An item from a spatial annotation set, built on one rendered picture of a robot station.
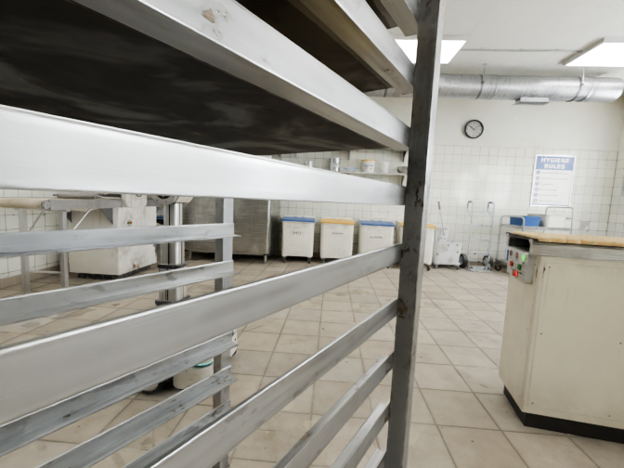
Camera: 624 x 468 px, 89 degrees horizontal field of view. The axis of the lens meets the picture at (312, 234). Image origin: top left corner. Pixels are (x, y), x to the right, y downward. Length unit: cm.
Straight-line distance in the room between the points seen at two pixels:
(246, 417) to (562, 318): 169
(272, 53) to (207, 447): 27
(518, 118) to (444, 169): 146
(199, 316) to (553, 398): 188
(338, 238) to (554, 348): 375
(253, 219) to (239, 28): 478
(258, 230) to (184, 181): 480
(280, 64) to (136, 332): 20
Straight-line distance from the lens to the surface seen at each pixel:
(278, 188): 25
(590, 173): 724
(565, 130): 706
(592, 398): 205
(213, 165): 20
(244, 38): 24
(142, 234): 66
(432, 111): 53
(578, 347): 193
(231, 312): 23
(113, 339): 19
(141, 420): 78
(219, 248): 78
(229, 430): 27
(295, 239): 516
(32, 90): 42
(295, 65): 28
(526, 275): 181
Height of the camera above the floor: 104
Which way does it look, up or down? 6 degrees down
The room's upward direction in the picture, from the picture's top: 3 degrees clockwise
